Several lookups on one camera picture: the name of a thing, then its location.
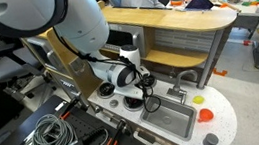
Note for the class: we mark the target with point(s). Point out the orange floor bracket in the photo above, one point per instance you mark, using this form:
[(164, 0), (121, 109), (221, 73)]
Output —
[(220, 71)]

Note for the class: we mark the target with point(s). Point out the yellow lemon toy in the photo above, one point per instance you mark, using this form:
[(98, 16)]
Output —
[(198, 99)]

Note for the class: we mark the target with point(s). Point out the black perforated table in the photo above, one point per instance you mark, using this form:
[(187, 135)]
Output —
[(26, 129)]

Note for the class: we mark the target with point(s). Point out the gray toy faucet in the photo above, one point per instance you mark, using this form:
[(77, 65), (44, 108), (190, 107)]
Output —
[(177, 91)]

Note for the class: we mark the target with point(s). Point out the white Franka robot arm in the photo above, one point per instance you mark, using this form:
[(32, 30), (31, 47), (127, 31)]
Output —
[(82, 21)]

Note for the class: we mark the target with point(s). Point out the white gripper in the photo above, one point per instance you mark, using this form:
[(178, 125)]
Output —
[(128, 92)]

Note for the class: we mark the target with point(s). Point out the grey round lid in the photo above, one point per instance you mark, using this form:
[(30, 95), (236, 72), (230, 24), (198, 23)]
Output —
[(210, 140)]

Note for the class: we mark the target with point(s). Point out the gray stove knob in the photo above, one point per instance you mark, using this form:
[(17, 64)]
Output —
[(113, 103)]

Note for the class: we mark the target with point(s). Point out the black stove burner plate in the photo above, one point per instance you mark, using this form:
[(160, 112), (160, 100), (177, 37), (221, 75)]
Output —
[(150, 81), (106, 89), (133, 105)]

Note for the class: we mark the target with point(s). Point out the wooden toy kitchen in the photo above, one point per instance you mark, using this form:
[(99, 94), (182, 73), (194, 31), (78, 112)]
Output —
[(169, 18)]

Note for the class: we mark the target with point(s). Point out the orange bowl stack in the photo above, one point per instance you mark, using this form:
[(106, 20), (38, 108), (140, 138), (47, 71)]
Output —
[(177, 1)]

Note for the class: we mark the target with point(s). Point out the gray toy microwave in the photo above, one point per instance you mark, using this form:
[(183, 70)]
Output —
[(121, 38)]

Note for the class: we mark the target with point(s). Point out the gray toy sink basin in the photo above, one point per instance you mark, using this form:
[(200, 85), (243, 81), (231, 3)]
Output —
[(171, 119)]

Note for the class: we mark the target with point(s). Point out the dark blue pyramid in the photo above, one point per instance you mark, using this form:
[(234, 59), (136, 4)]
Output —
[(199, 2)]

